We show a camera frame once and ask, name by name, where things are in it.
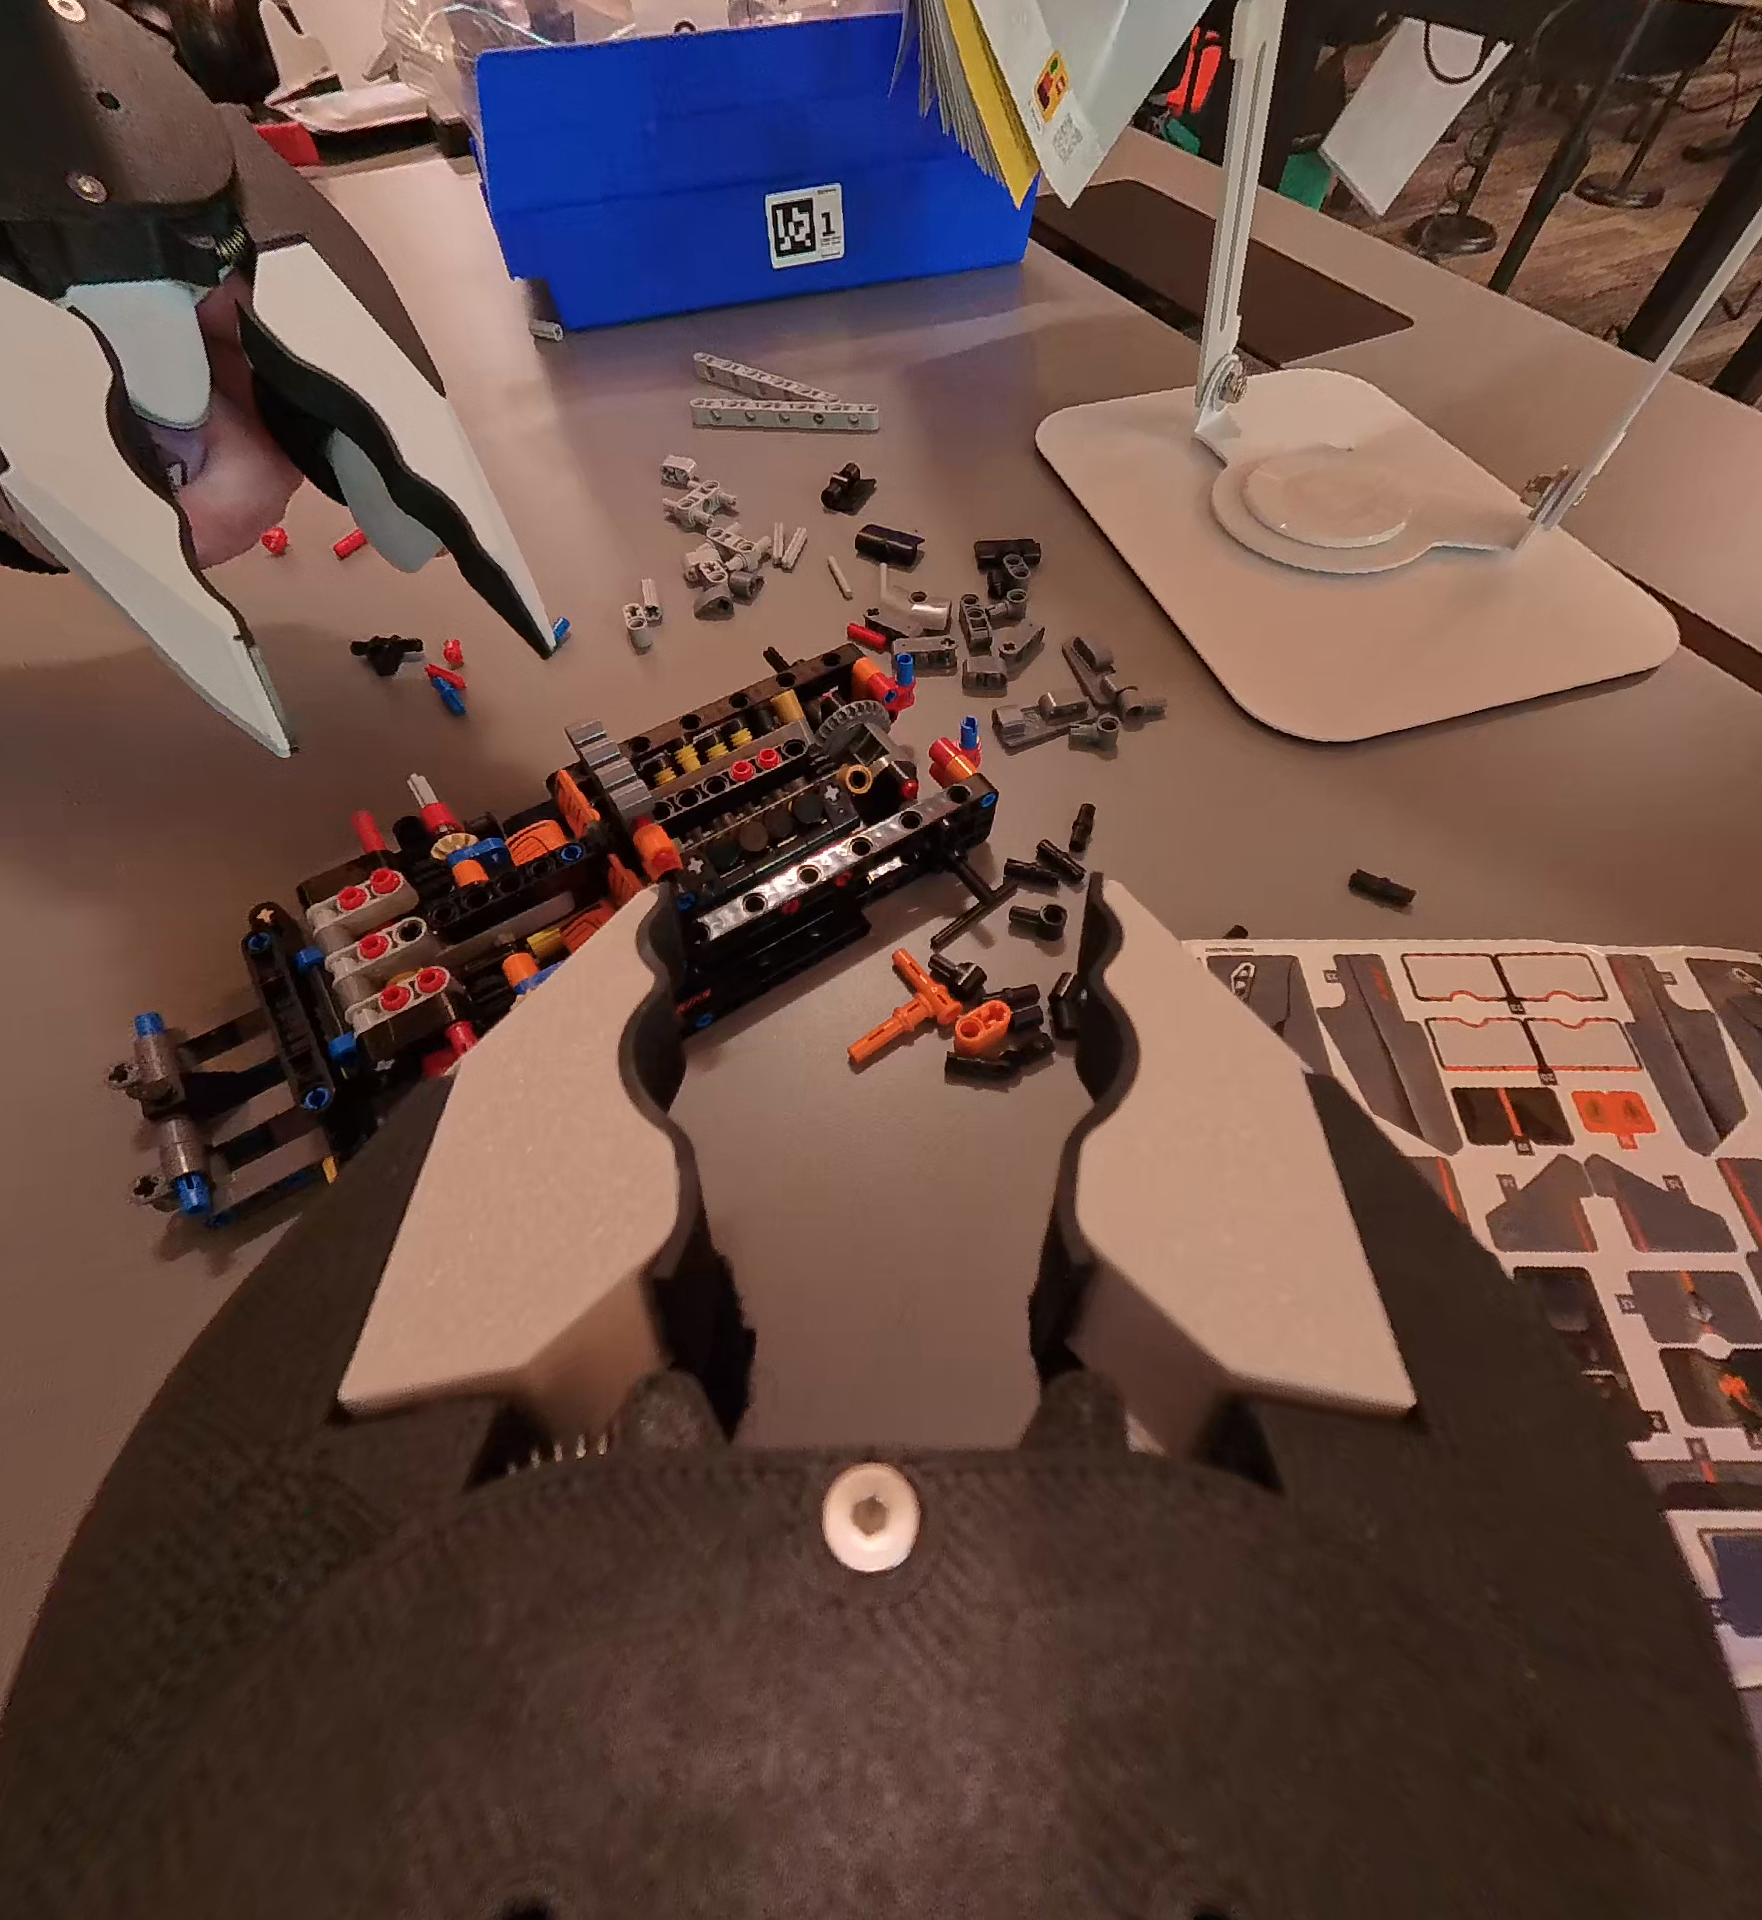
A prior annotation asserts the pile of light grey lego connectors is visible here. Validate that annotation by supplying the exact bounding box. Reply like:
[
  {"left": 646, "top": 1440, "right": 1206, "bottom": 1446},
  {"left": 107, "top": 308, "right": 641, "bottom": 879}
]
[{"left": 656, "top": 449, "right": 814, "bottom": 622}]

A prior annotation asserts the blue plastic bin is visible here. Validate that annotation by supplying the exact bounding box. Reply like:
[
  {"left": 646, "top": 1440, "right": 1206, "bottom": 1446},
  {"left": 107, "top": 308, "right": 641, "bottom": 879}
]
[{"left": 474, "top": 11, "right": 1040, "bottom": 329}]

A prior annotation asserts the long grey lego beam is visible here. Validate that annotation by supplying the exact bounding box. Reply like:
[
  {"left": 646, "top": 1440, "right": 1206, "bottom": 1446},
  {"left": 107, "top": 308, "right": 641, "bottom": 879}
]
[
  {"left": 690, "top": 394, "right": 883, "bottom": 434},
  {"left": 694, "top": 353, "right": 841, "bottom": 407}
]

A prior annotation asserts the white stand base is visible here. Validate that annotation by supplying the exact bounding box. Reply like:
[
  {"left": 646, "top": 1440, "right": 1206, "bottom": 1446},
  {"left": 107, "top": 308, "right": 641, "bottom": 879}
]
[{"left": 1035, "top": 0, "right": 1762, "bottom": 744}]

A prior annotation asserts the lego instruction booklet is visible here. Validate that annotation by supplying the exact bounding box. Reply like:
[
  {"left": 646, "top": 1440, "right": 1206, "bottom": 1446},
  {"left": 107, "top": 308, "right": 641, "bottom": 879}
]
[{"left": 911, "top": 0, "right": 1215, "bottom": 209}]

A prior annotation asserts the person's left hand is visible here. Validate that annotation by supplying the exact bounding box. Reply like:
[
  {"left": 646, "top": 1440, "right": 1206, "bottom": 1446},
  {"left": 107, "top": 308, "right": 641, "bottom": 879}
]
[{"left": 145, "top": 404, "right": 307, "bottom": 572}]

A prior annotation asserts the clear plastic bag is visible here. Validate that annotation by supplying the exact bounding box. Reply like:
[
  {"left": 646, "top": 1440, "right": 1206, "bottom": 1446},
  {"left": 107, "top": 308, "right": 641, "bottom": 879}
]
[{"left": 370, "top": 0, "right": 913, "bottom": 76}]

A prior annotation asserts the black and orange lego model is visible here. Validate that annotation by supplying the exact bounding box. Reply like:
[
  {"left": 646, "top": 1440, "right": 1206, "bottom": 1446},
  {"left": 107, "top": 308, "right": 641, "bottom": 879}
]
[{"left": 109, "top": 645, "right": 1003, "bottom": 1224}]

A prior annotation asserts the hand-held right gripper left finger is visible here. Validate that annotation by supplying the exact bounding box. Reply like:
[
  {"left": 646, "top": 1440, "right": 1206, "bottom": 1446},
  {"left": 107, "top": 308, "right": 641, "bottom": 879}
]
[{"left": 335, "top": 880, "right": 756, "bottom": 1442}]

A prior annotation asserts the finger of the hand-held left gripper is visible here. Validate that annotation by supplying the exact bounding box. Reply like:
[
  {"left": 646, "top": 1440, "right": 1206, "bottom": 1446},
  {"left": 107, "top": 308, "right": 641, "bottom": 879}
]
[
  {"left": 0, "top": 265, "right": 295, "bottom": 757},
  {"left": 227, "top": 146, "right": 564, "bottom": 662}
]

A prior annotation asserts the orange lego axle pin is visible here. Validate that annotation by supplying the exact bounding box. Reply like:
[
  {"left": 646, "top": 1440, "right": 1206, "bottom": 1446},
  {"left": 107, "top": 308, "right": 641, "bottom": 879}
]
[{"left": 846, "top": 949, "right": 966, "bottom": 1070}]

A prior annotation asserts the white paper sheet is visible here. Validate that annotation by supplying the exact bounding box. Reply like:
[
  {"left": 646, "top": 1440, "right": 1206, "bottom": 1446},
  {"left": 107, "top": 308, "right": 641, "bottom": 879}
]
[{"left": 1316, "top": 13, "right": 1511, "bottom": 220}]

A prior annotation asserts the pile of black lego pins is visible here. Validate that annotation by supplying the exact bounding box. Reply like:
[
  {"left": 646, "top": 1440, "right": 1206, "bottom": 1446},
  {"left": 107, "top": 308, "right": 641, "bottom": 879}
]
[{"left": 923, "top": 803, "right": 1096, "bottom": 1089}]

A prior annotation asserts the pile of dark grey lego connectors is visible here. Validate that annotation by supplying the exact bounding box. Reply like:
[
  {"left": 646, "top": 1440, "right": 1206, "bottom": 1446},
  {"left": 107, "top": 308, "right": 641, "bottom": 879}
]
[{"left": 956, "top": 535, "right": 1168, "bottom": 753}]

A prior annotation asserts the black table frame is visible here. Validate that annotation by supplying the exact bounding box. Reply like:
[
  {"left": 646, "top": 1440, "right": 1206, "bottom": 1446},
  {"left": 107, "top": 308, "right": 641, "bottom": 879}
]
[{"left": 1482, "top": 0, "right": 1762, "bottom": 421}]

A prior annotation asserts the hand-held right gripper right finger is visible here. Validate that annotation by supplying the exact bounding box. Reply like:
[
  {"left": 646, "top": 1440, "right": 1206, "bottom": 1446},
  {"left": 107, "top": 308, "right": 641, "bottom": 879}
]
[{"left": 1029, "top": 872, "right": 1423, "bottom": 1460}]

